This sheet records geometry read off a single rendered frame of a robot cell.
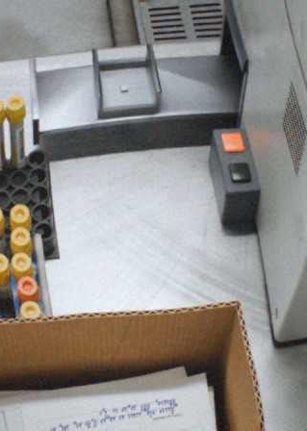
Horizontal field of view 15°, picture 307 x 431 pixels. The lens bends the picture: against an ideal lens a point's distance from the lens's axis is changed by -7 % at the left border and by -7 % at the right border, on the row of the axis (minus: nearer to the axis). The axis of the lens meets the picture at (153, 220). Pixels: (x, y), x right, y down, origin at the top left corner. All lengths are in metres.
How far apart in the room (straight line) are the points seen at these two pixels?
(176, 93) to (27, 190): 0.15
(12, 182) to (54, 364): 0.20
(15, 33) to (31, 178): 1.26
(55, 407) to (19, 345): 0.06
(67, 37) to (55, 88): 1.21
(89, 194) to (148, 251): 0.07
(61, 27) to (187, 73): 1.23
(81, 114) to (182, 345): 0.24
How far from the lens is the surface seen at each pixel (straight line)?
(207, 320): 0.78
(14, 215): 0.83
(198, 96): 0.98
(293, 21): 0.76
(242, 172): 0.93
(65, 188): 0.98
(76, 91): 0.98
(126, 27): 2.21
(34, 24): 2.22
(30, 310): 0.80
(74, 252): 0.95
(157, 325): 0.78
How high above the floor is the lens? 1.71
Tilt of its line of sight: 60 degrees down
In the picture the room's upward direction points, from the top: 5 degrees clockwise
